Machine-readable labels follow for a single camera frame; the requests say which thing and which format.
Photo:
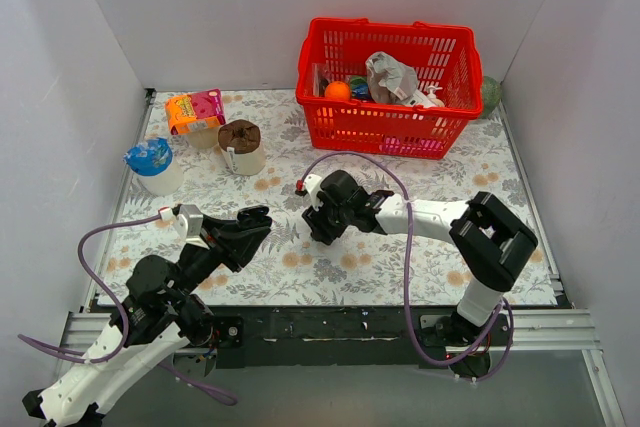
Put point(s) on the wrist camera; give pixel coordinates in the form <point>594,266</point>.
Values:
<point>187,220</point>
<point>310,186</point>

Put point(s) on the clear plastic packet in basket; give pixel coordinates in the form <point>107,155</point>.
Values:
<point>321,78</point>

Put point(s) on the brown topped paper roll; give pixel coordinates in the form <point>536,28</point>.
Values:
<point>241,145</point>

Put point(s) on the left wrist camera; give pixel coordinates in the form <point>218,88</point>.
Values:
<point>187,220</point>

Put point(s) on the crumpled grey paper bag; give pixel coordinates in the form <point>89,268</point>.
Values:
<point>389,80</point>

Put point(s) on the red plastic shopping basket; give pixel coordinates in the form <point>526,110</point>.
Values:
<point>442,55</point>

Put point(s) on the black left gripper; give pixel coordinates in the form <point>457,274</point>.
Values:
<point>220,245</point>

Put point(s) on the white pump bottle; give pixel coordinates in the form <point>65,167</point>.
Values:
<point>427,99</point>

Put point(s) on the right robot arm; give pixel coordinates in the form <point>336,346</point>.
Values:
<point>494,243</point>

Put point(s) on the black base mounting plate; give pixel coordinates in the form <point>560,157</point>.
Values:
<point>332,335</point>

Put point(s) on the blue green item in basket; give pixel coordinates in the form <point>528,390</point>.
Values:
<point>359,88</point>

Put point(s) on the blue lidded white cup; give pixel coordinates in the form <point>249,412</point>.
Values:
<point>153,163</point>

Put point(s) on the orange pink snack package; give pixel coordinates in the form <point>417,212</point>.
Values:
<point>194,112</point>

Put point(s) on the orange fruit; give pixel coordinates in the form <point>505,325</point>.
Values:
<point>338,90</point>

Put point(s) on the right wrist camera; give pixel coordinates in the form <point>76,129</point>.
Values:
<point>310,186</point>

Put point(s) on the floral patterned table mat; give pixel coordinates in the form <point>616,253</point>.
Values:
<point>357,269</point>

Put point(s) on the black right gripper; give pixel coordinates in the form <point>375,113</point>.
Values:
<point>326,217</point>

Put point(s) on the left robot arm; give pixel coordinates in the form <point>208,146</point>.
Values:
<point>160,315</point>

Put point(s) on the beige cup under package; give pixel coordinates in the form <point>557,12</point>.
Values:
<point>203,139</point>

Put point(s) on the black earbud charging case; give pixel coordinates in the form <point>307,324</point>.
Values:
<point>254,217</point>

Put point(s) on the green ball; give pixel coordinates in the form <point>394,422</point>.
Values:
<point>491,93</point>

